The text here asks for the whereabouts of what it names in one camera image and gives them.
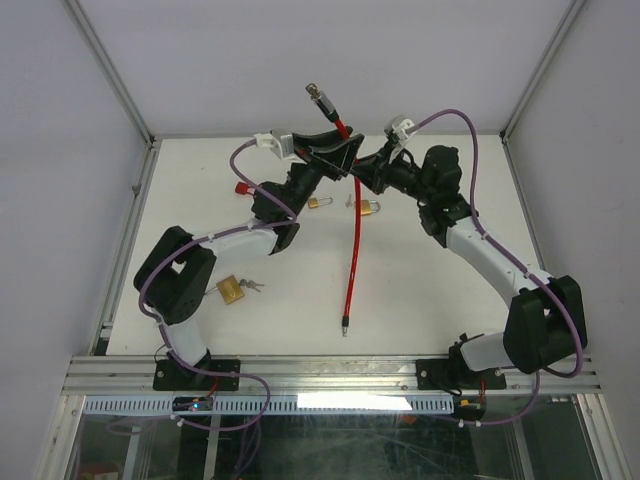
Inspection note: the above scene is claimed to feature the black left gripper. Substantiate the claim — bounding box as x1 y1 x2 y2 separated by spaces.
285 127 363 219

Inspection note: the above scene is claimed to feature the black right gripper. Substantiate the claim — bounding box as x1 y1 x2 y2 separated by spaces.
350 139 434 205

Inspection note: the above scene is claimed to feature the medium brass padlock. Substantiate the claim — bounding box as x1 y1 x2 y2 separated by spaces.
353 199 381 217

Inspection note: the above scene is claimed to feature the small brass long-shackle padlock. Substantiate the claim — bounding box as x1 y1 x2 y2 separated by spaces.
307 197 333 209

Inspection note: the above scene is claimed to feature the thick red cable lock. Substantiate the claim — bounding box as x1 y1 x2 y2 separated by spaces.
304 82 364 337

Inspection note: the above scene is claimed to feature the red thin-cable padlock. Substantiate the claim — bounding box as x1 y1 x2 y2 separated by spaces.
234 182 255 196

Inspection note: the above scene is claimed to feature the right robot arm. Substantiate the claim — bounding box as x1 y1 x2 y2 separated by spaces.
351 145 587 387

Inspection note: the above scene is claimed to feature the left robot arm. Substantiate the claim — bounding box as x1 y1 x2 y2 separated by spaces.
134 128 364 389

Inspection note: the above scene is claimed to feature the large brass padlock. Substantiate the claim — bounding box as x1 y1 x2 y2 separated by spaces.
205 275 264 305

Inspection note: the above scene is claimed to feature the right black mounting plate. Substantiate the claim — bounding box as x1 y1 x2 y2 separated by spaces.
415 358 507 392

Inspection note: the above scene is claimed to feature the black mounting plate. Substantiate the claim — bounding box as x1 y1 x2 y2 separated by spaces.
152 358 240 392
415 358 507 392

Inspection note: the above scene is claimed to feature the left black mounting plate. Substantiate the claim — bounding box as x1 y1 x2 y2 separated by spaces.
152 358 240 392

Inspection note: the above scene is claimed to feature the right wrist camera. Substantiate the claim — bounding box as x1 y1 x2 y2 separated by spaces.
384 115 415 149

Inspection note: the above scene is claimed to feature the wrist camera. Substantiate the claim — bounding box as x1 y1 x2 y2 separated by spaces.
384 115 415 149
253 129 296 161

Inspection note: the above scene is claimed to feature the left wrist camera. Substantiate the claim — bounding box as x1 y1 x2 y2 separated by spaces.
253 129 296 161

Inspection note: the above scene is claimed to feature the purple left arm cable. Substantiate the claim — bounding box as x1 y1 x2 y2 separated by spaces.
138 139 299 374

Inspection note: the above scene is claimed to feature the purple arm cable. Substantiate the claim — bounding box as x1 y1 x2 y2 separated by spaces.
138 139 299 374
409 107 585 429

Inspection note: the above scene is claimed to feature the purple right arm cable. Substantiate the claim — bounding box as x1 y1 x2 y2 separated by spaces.
409 107 585 429

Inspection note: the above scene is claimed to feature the left aluminium frame post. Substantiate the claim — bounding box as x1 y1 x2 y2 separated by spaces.
61 0 156 148

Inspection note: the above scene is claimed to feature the aluminium frame post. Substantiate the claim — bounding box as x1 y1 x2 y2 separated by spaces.
61 0 156 148
499 0 589 143

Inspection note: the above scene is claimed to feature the white slotted cable duct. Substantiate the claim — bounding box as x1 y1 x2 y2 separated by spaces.
84 393 454 417

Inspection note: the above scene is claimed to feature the right aluminium frame post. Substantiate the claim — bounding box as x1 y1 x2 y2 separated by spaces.
499 0 589 143

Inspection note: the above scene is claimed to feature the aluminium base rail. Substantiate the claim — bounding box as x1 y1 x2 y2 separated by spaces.
62 353 606 399

